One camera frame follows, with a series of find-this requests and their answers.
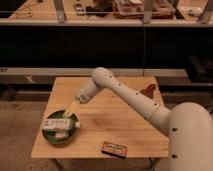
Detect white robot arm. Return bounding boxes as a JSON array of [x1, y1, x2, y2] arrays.
[[65, 67, 213, 171]]

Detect white labelled bottle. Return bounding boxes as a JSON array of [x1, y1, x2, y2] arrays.
[[42, 119, 80, 131]]

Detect green round plate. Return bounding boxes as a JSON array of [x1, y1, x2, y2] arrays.
[[42, 110, 80, 144]]

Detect small white tube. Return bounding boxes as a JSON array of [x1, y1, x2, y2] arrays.
[[55, 133, 68, 139]]

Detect tray of items on shelf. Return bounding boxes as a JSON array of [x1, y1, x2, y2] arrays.
[[113, 0, 175, 19]]

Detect eyeglasses on shelf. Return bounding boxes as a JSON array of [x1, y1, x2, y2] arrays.
[[15, 7, 33, 19]]

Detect small remote on shelf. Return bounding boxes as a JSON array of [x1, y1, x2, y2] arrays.
[[74, 3, 85, 16]]

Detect black device on shelf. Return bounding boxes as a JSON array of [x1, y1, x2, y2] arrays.
[[86, 3, 112, 17]]

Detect clear cup with brown contents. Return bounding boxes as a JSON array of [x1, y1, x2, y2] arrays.
[[141, 84, 156, 99]]

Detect wooden table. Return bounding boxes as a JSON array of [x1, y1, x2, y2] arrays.
[[31, 77, 168, 162]]

